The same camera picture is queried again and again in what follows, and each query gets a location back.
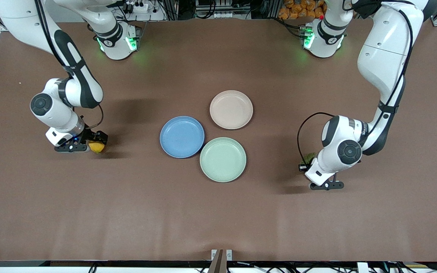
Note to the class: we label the blue plate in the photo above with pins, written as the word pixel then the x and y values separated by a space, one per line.
pixel 182 137

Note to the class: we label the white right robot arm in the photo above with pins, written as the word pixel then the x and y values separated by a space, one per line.
pixel 51 110

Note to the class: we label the pink plate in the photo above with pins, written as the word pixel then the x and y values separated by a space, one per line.
pixel 231 109

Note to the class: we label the yellow lemon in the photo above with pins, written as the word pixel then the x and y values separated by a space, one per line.
pixel 96 148

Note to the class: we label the white power strip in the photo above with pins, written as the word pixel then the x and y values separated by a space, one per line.
pixel 137 5

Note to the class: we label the green lettuce leaf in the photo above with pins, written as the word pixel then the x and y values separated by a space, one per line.
pixel 310 156

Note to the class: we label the metal bracket with pole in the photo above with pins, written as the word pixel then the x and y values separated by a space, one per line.
pixel 221 258

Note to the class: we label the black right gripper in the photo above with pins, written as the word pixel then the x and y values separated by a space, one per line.
pixel 89 135

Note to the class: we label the light green plate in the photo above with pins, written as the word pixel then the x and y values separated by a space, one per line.
pixel 223 159

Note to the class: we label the orange snack bag pile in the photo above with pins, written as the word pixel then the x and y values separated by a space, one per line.
pixel 298 9

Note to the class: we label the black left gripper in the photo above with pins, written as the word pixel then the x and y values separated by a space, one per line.
pixel 305 165

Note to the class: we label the brown table cover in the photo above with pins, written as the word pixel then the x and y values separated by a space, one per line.
pixel 218 212

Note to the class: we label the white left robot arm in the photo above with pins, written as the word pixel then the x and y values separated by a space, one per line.
pixel 385 57

